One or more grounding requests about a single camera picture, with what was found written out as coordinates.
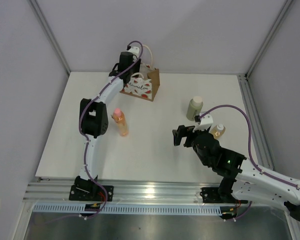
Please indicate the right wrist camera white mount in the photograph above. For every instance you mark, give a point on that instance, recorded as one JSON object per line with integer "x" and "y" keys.
{"x": 204, "y": 120}

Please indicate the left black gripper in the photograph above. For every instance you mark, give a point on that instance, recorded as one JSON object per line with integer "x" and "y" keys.
{"x": 136, "y": 66}

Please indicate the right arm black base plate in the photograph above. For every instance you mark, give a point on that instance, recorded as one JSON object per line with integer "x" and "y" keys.
{"x": 210, "y": 195}

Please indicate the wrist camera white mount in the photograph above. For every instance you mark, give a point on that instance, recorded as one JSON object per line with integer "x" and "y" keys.
{"x": 204, "y": 120}
{"x": 134, "y": 50}

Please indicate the white slotted cable duct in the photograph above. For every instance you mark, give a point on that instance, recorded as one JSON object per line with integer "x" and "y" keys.
{"x": 128, "y": 209}

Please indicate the aluminium mounting rail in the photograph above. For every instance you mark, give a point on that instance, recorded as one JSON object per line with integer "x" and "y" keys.
{"x": 125, "y": 192}

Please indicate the right side aluminium rail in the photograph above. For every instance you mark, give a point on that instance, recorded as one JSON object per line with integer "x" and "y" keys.
{"x": 261, "y": 145}

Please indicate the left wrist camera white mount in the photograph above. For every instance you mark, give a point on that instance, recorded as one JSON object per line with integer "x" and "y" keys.
{"x": 134, "y": 50}

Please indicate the watermelon print canvas bag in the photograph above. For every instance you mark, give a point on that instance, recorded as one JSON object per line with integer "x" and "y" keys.
{"x": 145, "y": 83}

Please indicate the green bottle white cap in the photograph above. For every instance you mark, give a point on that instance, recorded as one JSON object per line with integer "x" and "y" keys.
{"x": 194, "y": 107}

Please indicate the right aluminium frame post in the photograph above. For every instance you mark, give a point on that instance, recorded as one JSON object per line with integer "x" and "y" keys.
{"x": 272, "y": 32}

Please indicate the left aluminium frame post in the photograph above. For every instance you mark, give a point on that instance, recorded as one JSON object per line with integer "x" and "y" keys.
{"x": 41, "y": 18}

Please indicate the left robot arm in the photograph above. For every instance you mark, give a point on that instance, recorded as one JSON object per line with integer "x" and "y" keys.
{"x": 93, "y": 117}

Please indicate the aluminium frame post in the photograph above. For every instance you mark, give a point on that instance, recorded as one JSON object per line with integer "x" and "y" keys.
{"x": 272, "y": 32}
{"x": 41, "y": 18}

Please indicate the small amber bottle white cap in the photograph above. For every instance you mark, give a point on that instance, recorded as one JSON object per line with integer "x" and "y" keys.
{"x": 218, "y": 130}

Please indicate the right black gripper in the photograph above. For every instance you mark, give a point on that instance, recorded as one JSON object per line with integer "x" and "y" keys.
{"x": 182, "y": 131}

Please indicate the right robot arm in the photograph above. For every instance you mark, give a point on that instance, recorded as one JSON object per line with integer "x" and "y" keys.
{"x": 242, "y": 180}

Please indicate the orange bottle pink cap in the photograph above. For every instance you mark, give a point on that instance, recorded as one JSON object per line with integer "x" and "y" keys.
{"x": 120, "y": 120}

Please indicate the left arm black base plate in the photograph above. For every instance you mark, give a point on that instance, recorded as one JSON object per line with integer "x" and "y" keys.
{"x": 87, "y": 191}

